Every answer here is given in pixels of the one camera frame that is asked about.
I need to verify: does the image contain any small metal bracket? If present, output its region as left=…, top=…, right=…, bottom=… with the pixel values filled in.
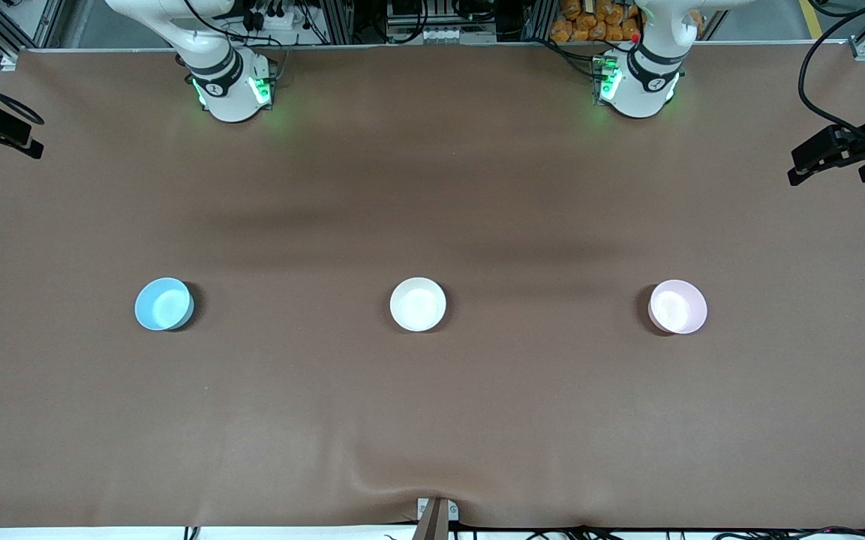
left=416, top=497, right=460, bottom=523

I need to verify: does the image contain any white bowl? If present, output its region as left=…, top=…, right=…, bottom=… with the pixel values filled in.
left=389, top=277, right=448, bottom=333

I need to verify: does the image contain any brown table cover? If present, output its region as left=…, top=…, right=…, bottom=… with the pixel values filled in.
left=0, top=41, right=865, bottom=530

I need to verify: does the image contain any black and white device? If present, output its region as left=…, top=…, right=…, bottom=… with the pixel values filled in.
left=386, top=0, right=498, bottom=44

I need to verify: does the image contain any bag of orange items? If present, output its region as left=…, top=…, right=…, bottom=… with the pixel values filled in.
left=550, top=0, right=643, bottom=44

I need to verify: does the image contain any pink bowl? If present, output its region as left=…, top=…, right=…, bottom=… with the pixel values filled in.
left=648, top=279, right=708, bottom=335

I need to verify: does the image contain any brown camera post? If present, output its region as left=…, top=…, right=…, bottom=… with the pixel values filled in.
left=411, top=500, right=450, bottom=540

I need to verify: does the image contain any blue bowl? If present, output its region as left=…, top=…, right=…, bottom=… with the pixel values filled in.
left=134, top=277, right=196, bottom=332

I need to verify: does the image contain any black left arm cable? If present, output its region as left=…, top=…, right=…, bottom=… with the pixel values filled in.
left=797, top=0, right=865, bottom=147

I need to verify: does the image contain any white power strip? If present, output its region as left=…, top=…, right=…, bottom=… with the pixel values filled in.
left=247, top=6, right=307, bottom=32

